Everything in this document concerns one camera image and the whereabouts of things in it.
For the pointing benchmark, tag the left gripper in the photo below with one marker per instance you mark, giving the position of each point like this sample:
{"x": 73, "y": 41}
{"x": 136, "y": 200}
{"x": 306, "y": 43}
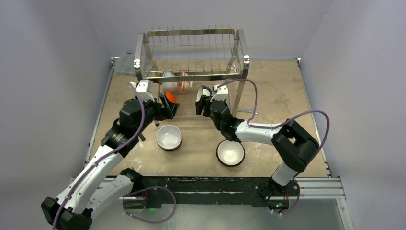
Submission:
{"x": 167, "y": 112}

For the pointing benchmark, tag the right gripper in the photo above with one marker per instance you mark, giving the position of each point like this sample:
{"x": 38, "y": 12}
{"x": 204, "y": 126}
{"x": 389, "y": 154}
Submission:
{"x": 205, "y": 107}

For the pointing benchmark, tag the solid orange bowl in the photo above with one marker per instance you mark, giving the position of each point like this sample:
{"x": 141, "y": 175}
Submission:
{"x": 171, "y": 97}

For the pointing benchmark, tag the stainless steel dish rack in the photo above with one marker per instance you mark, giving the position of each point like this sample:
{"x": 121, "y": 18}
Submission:
{"x": 206, "y": 56}

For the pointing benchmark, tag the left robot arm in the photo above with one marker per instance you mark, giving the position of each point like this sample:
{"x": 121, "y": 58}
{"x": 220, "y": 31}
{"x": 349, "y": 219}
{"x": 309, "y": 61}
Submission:
{"x": 81, "y": 202}

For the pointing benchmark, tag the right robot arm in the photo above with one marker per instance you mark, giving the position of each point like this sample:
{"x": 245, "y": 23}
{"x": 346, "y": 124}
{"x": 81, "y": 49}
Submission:
{"x": 294, "y": 144}

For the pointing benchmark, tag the black hammer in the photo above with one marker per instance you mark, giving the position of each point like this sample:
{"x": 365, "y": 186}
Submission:
{"x": 141, "y": 137}

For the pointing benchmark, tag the white bowl with dark rim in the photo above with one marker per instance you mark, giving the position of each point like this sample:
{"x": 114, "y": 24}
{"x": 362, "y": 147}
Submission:
{"x": 230, "y": 154}

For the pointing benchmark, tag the silver wrench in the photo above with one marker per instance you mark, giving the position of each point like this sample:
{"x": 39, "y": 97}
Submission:
{"x": 252, "y": 111}

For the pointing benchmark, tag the clear plastic organizer box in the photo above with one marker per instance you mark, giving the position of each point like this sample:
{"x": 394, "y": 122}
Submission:
{"x": 125, "y": 65}

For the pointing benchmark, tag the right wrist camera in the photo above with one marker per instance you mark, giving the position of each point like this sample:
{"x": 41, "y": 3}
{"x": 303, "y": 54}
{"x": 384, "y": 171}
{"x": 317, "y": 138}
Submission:
{"x": 220, "y": 93}

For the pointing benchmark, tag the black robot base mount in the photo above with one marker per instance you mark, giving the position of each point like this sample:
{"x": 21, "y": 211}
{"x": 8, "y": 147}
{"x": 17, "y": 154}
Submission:
{"x": 256, "y": 192}

